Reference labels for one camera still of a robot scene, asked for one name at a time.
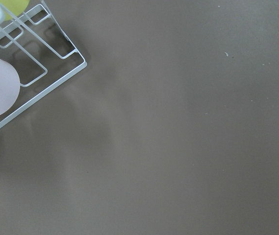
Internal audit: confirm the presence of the yellow plastic cup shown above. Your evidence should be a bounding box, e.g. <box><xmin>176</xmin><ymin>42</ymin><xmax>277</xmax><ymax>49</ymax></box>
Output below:
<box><xmin>0</xmin><ymin>0</ymin><xmax>30</xmax><ymax>16</ymax></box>

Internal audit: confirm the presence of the white wire dish rack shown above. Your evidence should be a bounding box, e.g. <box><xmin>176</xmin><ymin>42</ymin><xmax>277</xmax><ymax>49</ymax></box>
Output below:
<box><xmin>0</xmin><ymin>0</ymin><xmax>87</xmax><ymax>129</ymax></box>

